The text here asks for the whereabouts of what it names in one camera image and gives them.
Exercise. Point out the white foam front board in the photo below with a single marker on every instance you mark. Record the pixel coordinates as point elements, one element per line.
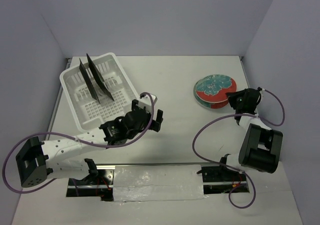
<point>274,205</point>

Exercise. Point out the small red teal floral plate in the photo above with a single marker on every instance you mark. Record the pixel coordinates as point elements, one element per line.
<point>210,105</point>

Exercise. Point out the black square plate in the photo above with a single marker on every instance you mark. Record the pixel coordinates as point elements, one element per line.
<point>98,78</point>
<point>88,82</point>

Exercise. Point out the metal base rail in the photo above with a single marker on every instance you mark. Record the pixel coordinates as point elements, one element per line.
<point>153,182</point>

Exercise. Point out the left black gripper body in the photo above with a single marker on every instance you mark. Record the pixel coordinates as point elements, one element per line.
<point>135,103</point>

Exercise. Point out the large red teal floral plate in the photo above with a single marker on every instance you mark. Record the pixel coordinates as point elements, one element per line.
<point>213,88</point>

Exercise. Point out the white plastic dish rack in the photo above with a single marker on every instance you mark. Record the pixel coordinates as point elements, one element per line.
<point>86,111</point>

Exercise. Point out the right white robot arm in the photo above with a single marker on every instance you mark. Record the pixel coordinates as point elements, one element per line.
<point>261,147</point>

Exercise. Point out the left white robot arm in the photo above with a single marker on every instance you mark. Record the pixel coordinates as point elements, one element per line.
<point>38,160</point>

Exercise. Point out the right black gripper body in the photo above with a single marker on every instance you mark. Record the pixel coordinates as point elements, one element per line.
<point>240,103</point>

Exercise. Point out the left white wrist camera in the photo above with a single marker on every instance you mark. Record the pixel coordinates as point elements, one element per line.
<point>145,103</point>

